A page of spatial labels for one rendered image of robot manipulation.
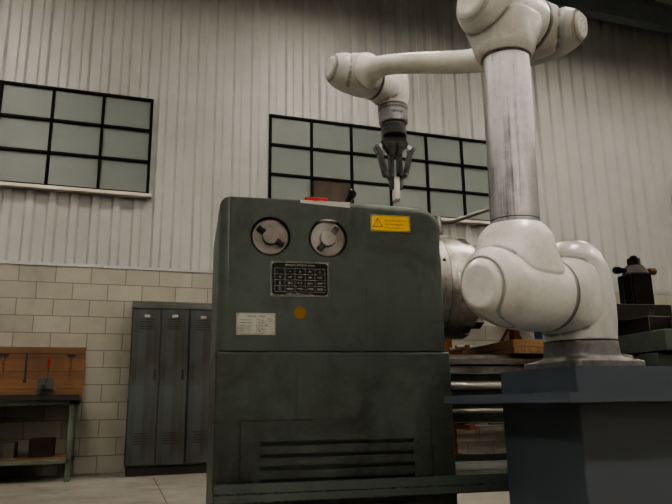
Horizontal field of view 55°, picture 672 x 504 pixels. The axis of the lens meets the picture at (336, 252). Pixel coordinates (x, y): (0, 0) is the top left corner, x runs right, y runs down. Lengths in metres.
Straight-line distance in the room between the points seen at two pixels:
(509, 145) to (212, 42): 8.56
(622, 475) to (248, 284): 0.92
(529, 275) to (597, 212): 10.22
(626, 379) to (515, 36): 0.73
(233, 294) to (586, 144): 10.47
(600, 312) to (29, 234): 7.74
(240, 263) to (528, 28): 0.85
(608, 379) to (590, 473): 0.18
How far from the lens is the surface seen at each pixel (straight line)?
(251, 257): 1.65
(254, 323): 1.62
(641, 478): 1.43
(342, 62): 1.90
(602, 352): 1.45
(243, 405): 1.61
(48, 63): 9.47
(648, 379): 1.46
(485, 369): 1.89
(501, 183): 1.37
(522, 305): 1.28
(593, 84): 12.43
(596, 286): 1.45
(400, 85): 2.01
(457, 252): 1.93
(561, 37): 1.62
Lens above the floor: 0.73
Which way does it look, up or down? 13 degrees up
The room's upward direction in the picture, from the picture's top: 1 degrees counter-clockwise
